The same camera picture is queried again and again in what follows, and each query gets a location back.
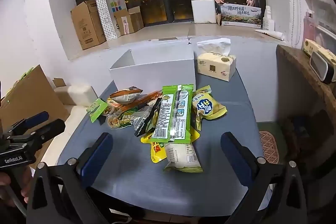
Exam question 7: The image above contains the white plastic bottle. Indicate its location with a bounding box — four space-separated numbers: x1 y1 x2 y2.
262 6 275 31

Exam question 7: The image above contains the green pea snack packet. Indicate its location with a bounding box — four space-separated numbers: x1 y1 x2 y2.
117 107 139 130

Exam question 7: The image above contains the wooden cabinet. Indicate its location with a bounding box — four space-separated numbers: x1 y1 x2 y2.
276 44 336 135

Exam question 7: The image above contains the clear jelly cup cartoon lid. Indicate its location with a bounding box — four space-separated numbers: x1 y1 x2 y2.
106 114 124 130
101 106 117 117

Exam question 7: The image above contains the large brown cardboard box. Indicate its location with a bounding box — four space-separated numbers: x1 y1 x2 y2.
71 0 107 50

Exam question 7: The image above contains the flat brown cardboard sheet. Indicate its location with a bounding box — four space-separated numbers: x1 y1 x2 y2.
0 64 71 132

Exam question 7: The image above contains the white perforated panel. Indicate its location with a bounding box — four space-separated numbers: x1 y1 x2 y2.
95 0 128 41

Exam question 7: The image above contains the yellow white blue-print snack packet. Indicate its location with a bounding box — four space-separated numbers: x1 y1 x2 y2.
191 85 227 121

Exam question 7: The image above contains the white green-edged snack packet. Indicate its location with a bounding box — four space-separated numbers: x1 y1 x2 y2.
163 143 204 173

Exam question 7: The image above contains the pink perforated plastic item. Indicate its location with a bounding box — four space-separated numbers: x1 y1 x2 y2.
259 131 281 164

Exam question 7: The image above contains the landscape printed flat box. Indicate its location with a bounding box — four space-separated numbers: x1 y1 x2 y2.
220 4 262 29

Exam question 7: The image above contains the white box stack behind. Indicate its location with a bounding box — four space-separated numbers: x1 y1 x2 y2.
191 0 219 24

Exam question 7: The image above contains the cream leather sofa chair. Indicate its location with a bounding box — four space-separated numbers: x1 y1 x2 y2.
34 84 100 169

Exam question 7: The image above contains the white rounded desk device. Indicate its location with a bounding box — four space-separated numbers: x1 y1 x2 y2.
310 51 335 84

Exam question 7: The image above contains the pale yellow tissue pack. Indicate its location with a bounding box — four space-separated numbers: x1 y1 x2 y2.
302 39 336 64

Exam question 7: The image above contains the black silver snack packet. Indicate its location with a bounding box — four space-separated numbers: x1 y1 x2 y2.
130 98 162 138

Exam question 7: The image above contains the long green snack packet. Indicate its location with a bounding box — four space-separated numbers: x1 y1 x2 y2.
152 84 193 146

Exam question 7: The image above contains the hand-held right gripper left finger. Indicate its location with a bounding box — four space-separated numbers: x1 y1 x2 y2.
26 132 114 224

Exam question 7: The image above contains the white cardboard storage box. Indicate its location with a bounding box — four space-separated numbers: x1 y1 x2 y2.
109 39 197 96

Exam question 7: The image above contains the person's left hand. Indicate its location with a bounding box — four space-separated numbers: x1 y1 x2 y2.
0 169 33 207

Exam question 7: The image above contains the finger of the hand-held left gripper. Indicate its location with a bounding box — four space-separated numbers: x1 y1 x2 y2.
5 112 49 136
24 119 66 147

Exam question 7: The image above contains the beige brown snack packet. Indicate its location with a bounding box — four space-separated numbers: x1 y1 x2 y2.
109 86 143 105

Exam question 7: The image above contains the clear plastic drawer organiser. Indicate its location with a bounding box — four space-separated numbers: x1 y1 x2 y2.
301 0 336 51

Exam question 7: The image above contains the small open cardboard box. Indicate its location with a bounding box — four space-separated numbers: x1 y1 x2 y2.
114 6 144 35

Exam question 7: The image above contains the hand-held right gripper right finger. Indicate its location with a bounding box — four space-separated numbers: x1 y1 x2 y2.
220 132 307 224

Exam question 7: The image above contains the blue grey tablecloth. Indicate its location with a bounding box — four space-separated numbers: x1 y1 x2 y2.
56 67 273 224

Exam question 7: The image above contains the rolled white paper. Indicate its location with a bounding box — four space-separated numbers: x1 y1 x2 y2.
253 28 284 41

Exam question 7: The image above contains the small green snack packet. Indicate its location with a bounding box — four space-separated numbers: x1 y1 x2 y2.
88 98 109 123

